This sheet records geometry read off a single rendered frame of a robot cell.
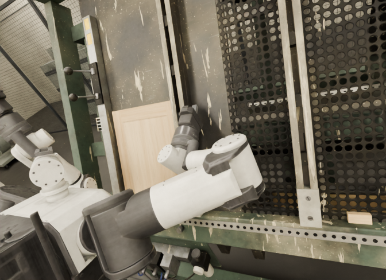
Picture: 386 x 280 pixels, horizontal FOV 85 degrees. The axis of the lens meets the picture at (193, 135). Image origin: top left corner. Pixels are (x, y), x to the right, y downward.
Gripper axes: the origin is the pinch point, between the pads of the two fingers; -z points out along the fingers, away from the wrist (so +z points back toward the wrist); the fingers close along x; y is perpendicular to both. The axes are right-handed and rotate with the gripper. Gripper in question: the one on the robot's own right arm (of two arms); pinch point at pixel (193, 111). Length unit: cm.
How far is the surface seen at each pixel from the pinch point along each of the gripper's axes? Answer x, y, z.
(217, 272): -102, 19, 42
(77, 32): 31, 67, -42
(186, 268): -102, 40, 43
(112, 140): -7.5, 47.7, 3.9
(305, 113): -3.2, -37.6, 5.2
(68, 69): 26, 54, -11
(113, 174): -19, 50, 16
